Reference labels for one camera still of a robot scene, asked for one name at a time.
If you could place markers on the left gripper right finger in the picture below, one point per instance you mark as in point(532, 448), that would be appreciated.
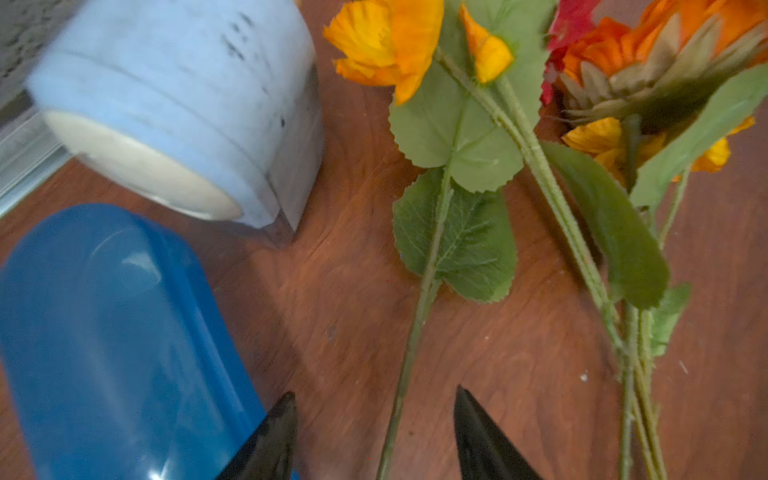
point(484, 451)

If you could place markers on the orange sunflower stem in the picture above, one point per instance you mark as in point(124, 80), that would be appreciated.
point(647, 106)

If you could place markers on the orange small flower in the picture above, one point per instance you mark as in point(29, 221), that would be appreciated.
point(465, 78)

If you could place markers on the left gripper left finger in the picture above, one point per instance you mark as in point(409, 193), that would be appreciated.
point(269, 452)

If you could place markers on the white tape roll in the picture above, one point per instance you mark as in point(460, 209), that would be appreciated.
point(209, 108)

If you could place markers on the red sunflower stem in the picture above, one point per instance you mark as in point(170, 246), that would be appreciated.
point(572, 20)

